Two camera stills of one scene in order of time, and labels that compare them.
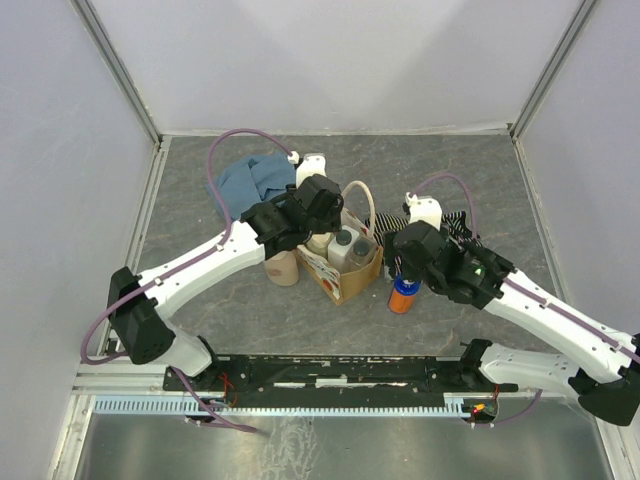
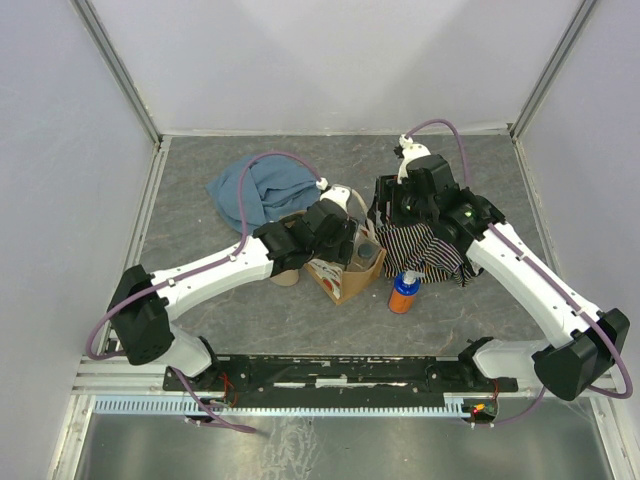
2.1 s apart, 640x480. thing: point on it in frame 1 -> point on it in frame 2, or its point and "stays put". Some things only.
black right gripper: (389, 252) -> (388, 190)
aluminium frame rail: (121, 377) stays put
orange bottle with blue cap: (403, 295) stays put
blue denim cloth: (254, 179) stays put
